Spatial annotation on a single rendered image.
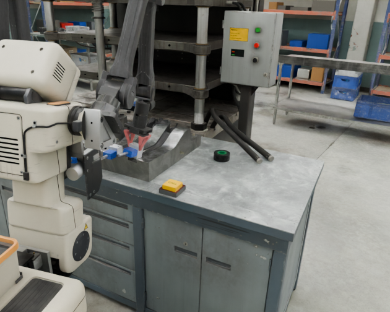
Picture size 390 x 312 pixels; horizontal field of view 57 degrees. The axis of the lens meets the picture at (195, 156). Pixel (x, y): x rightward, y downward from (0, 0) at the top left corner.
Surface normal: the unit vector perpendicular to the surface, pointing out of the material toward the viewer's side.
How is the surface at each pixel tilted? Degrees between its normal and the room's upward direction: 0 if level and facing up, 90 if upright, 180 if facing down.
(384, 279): 0
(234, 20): 90
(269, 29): 90
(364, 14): 90
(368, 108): 92
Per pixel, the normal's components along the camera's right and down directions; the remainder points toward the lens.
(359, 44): -0.57, 0.32
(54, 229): -0.25, 0.24
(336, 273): 0.04, -0.92
